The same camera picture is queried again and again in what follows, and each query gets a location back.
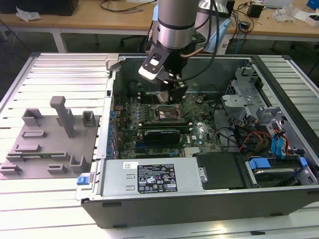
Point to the open black PC case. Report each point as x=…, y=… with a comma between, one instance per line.
x=174, y=211

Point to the crumpled clear plastic wrap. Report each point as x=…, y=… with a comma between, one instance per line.
x=27, y=15

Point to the silver chipset heatsink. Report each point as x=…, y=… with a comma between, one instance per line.
x=191, y=152

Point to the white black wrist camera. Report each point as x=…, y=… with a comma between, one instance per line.
x=149, y=72

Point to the blue disk carrier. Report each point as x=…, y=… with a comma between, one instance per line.
x=259, y=163

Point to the silver black hard disk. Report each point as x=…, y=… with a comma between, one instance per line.
x=274, y=175

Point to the flat white device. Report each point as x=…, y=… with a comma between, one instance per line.
x=277, y=3

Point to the wooden desk white legs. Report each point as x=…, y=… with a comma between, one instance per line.
x=274, y=28
x=87, y=18

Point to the small blue black device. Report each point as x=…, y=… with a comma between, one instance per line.
x=244, y=25

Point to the small white box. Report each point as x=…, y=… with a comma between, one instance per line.
x=313, y=20

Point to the grey power supply unit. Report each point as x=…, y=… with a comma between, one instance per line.
x=119, y=174

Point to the blue case latch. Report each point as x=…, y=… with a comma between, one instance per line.
x=83, y=180

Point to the green RAM stick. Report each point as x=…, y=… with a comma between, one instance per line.
x=37, y=156

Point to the black plastic shroud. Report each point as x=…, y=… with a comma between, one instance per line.
x=219, y=169

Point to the CPU socket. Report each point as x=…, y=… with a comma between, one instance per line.
x=169, y=114

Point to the black graphics card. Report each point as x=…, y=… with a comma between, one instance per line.
x=162, y=136

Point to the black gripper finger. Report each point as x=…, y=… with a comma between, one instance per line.
x=165, y=85
x=179, y=93

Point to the blue card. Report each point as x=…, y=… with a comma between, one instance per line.
x=311, y=3

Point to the small black cube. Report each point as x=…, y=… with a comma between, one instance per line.
x=255, y=10

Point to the grey parts rack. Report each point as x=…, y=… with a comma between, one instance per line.
x=54, y=149

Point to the silver coin cell battery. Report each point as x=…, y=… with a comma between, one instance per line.
x=199, y=100

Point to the silver metal drive cage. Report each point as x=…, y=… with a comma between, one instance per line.
x=236, y=99

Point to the tall black box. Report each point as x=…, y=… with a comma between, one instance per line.
x=231, y=10

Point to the green motherboard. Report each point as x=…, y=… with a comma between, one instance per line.
x=207, y=119

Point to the silver CPU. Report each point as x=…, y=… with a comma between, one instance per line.
x=162, y=97

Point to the clear plastic bag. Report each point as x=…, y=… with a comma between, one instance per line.
x=284, y=13

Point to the wide black case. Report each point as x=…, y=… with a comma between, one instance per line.
x=49, y=6

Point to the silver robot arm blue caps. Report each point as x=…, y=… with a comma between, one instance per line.
x=174, y=22

